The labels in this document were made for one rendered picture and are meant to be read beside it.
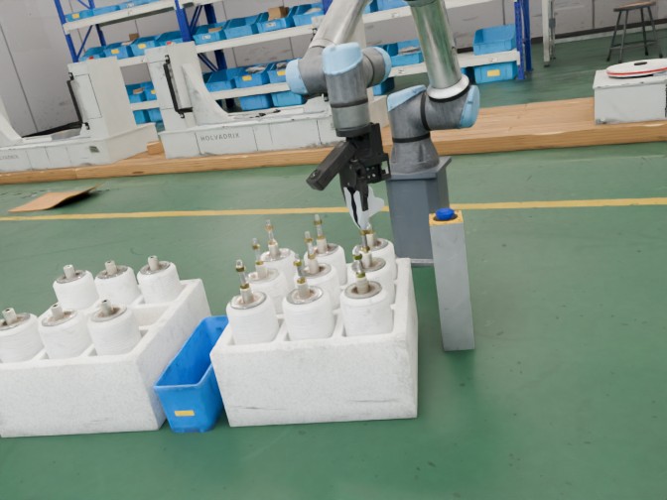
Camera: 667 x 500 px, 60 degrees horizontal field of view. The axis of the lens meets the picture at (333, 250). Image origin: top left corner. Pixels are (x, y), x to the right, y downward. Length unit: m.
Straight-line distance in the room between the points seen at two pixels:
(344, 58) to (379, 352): 0.55
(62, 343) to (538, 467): 0.97
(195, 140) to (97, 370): 2.83
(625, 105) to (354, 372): 2.28
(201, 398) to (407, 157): 0.92
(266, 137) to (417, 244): 2.04
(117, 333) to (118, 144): 3.41
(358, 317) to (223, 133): 2.85
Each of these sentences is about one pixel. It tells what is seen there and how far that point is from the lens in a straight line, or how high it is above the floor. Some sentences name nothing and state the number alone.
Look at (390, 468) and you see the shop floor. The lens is 1.10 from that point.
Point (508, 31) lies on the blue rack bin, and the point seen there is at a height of 0.40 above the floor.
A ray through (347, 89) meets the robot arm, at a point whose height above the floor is 0.62.
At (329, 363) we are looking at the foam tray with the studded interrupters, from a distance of 1.14.
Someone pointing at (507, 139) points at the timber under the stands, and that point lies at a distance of 3.11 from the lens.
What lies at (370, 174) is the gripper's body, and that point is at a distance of 1.17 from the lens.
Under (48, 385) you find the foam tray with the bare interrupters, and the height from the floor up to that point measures 0.13.
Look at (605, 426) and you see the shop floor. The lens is 1.18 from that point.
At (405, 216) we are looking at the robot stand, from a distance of 1.78.
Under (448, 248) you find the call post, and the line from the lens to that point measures 1.27.
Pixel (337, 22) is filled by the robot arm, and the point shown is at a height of 0.74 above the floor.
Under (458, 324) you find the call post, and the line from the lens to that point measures 1.35.
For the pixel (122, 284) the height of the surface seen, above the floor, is 0.23.
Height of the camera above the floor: 0.74
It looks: 21 degrees down
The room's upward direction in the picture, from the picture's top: 10 degrees counter-clockwise
